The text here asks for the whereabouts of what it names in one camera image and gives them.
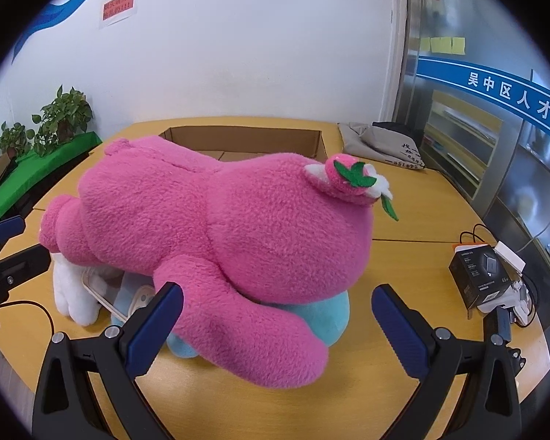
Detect black cable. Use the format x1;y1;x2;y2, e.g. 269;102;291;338
0;300;55;336

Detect pink plush toy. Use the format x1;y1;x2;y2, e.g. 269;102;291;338
39;136;400;389

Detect wooden desktop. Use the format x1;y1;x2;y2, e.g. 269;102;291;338
0;115;550;440

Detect grey canvas bag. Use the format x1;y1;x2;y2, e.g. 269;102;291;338
337;121;427;171

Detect blue banner sign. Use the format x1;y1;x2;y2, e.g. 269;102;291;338
416;57;550;143

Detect green cloth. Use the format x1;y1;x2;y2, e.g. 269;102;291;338
0;131;102;225

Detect cardboard box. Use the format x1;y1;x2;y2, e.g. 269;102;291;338
158;125;331;164

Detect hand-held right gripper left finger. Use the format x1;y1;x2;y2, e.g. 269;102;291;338
31;281;185;440

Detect yellow sticky notes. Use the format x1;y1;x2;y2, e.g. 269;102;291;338
419;36;466;56

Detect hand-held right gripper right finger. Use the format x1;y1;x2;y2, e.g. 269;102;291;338
371;284;520;440

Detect potted green plant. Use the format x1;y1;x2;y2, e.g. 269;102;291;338
31;85;94;157
0;121;34;159

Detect red wall notice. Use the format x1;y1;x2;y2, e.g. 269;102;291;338
102;0;136;28

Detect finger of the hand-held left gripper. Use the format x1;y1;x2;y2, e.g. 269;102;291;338
0;215;26;242
0;244;52;312

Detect light blue plush toy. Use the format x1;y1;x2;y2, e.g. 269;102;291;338
111;273;352;362

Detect black charger box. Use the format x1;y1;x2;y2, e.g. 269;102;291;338
448;244;520;309

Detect clear plastic case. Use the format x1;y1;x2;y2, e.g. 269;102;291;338
81;268;130;319

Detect white plush toy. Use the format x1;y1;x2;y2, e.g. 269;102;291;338
52;257;102;327

